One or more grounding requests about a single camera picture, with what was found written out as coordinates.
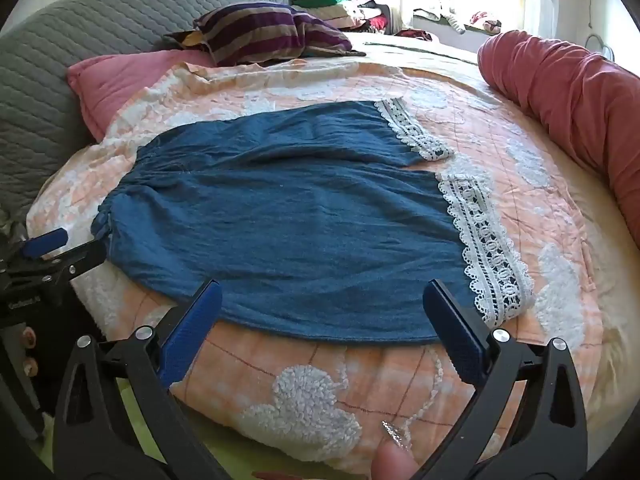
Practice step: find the person's right hand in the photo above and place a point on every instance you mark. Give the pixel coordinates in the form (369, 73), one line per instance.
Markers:
(395, 460)

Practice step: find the pile of folded clothes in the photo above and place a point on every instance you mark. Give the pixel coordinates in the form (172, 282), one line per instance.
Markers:
(340, 5)

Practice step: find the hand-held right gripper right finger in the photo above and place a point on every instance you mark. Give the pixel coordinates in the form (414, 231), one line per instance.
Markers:
(457, 335)

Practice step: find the pink pillow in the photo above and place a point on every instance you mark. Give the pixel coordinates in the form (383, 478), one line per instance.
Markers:
(115, 80)

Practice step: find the red patterned cloth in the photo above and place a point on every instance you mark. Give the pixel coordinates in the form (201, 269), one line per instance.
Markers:
(487, 20)

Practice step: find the blue denim pants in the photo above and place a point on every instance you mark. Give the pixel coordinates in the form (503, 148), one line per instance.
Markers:
(300, 220)

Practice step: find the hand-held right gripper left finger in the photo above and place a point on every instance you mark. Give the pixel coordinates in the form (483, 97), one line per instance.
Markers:
(195, 322)

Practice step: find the orange and white tufted blanket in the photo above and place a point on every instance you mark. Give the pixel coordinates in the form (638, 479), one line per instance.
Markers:
(310, 395)

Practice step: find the white curtain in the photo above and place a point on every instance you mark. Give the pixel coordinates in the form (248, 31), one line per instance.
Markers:
(540, 0)

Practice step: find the grey quilted headboard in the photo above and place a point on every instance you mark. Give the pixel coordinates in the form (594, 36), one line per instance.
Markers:
(75, 35)

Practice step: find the white cloth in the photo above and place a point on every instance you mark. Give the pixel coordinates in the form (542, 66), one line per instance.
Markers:
(445, 17)

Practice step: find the striped purple blanket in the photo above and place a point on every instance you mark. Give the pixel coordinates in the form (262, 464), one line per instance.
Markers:
(260, 30)

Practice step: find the pale bed sheet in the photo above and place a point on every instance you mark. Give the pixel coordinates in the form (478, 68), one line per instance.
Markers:
(425, 47)

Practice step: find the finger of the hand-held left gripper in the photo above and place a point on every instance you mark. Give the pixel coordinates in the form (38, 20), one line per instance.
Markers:
(75, 260)
(45, 242)

